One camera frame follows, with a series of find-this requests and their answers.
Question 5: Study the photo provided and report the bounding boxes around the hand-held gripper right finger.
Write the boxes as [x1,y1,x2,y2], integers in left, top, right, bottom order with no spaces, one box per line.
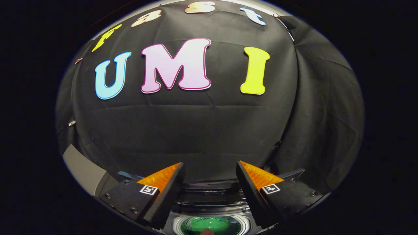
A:
[236,160,327,229]

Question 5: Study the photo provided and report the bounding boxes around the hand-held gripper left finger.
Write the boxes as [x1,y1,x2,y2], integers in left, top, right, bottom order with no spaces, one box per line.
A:
[99,162,186,230]

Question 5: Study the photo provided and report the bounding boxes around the green polo shirt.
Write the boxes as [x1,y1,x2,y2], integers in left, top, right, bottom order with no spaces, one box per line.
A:
[180,216,243,235]

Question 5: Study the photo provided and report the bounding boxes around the black backdrop cloth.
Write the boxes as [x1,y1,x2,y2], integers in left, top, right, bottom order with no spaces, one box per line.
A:
[56,0,364,193]

